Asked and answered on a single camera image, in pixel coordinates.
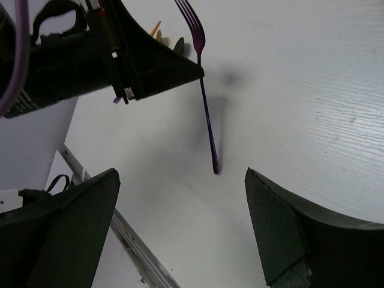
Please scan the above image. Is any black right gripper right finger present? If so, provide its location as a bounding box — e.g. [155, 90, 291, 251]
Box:
[245, 169, 383, 287]

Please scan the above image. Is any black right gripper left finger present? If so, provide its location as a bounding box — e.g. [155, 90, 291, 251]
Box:
[1, 168, 120, 287]

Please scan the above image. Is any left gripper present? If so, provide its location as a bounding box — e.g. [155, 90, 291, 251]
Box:
[29, 1, 204, 104]

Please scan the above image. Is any wooden yellow spoon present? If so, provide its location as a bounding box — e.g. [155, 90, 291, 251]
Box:
[149, 20, 161, 37]

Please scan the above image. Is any purple iridescent fork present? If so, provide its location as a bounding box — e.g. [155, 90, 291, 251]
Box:
[175, 0, 220, 175]

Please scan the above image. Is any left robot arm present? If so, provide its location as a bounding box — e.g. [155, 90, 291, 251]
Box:
[1, 1, 204, 118]

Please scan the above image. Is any aluminium table edge rail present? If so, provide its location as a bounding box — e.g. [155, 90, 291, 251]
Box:
[61, 143, 181, 288]

